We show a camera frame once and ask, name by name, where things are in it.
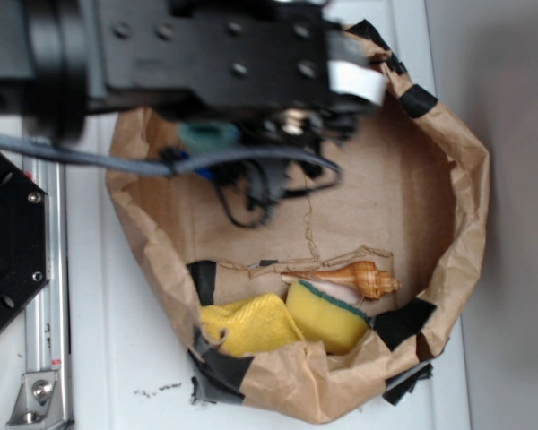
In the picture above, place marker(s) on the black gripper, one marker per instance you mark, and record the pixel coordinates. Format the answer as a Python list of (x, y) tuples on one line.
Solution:
[(229, 60)]

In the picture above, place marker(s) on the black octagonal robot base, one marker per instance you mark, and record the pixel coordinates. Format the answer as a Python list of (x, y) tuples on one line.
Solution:
[(23, 241)]

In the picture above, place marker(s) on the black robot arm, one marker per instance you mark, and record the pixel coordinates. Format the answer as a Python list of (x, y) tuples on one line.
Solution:
[(61, 61)]

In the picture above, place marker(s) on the light blue cloth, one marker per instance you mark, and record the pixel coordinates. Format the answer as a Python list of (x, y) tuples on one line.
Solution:
[(207, 137)]

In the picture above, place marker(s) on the yellow knitted cloth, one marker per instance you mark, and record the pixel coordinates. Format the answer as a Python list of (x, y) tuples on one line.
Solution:
[(256, 324)]

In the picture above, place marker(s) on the crumpled brown paper bag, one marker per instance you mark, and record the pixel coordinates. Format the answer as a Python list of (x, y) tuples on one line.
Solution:
[(414, 200)]

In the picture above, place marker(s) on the orange spiral seashell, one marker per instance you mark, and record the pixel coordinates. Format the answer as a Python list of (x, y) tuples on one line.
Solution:
[(351, 284)]

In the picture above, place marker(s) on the yellow sponge with green back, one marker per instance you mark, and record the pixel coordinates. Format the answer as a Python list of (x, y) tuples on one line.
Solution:
[(321, 317)]

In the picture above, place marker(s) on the metal corner bracket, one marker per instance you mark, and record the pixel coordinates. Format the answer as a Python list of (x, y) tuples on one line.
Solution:
[(39, 403)]

